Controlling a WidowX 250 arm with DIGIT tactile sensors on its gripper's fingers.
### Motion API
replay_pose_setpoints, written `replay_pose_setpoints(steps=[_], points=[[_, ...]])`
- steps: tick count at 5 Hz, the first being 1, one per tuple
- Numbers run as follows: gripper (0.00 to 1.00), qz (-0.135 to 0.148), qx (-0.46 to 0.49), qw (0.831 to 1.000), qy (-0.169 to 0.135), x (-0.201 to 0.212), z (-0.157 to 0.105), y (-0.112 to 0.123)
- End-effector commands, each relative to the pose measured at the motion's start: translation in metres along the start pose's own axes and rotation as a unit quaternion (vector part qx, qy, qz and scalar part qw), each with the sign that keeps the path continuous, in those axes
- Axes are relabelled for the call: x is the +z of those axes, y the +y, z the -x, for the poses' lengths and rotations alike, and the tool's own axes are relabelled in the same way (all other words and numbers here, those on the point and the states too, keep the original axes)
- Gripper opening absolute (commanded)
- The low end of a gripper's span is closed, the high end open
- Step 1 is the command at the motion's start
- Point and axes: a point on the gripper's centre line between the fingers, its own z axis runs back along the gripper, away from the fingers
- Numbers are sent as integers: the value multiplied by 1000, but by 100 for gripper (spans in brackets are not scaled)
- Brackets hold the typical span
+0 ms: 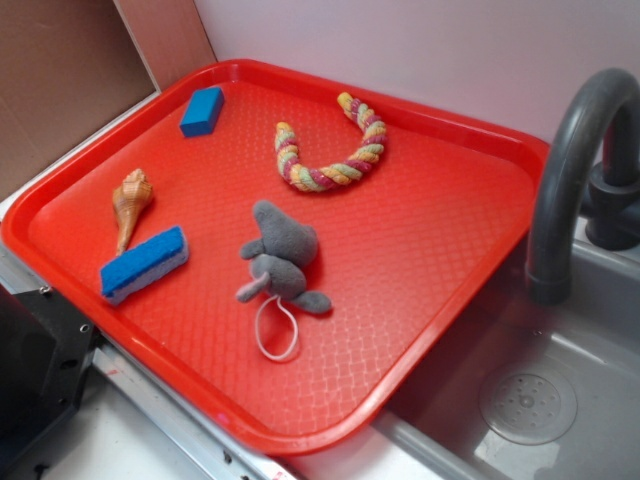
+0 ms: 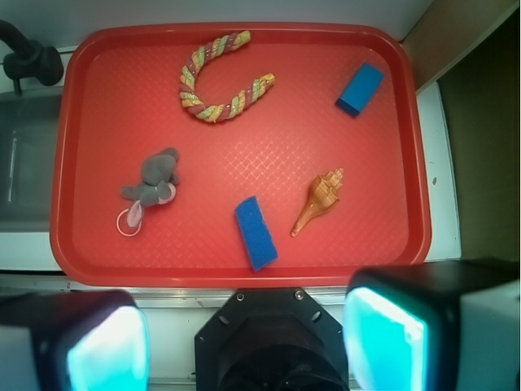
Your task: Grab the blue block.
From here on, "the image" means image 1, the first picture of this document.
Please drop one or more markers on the brown cardboard panel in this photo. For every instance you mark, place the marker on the brown cardboard panel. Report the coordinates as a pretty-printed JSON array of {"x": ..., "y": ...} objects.
[{"x": 69, "y": 68}]

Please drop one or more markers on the grey curved faucet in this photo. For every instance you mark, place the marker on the grey curved faucet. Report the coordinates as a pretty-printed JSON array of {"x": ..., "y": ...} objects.
[{"x": 592, "y": 170}]

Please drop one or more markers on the blue and white sponge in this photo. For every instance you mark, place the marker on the blue and white sponge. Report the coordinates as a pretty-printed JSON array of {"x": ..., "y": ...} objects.
[{"x": 148, "y": 262}]

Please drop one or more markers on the multicolour twisted rope toy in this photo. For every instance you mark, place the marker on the multicolour twisted rope toy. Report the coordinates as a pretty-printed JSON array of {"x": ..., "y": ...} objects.
[{"x": 336, "y": 175}]

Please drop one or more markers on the blue rectangular block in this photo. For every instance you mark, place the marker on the blue rectangular block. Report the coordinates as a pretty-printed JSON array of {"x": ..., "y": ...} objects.
[{"x": 202, "y": 112}]

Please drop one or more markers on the red plastic tray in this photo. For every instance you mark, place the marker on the red plastic tray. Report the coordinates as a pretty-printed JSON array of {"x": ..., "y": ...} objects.
[{"x": 401, "y": 252}]

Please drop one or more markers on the brown spiral seashell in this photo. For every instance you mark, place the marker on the brown spiral seashell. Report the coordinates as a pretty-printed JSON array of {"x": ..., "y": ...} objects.
[{"x": 129, "y": 200}]

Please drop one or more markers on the black metal bracket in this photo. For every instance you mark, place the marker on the black metal bracket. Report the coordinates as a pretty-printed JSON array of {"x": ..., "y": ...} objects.
[{"x": 46, "y": 349}]

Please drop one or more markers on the grey plastic sink basin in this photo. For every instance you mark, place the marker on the grey plastic sink basin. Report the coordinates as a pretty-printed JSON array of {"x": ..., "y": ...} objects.
[{"x": 591, "y": 339}]

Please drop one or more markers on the round sink drain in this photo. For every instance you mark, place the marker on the round sink drain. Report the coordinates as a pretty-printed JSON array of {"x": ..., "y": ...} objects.
[{"x": 528, "y": 404}]

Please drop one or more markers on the grey plush elephant toy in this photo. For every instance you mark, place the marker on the grey plush elephant toy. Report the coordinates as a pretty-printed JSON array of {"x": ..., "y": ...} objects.
[{"x": 277, "y": 260}]

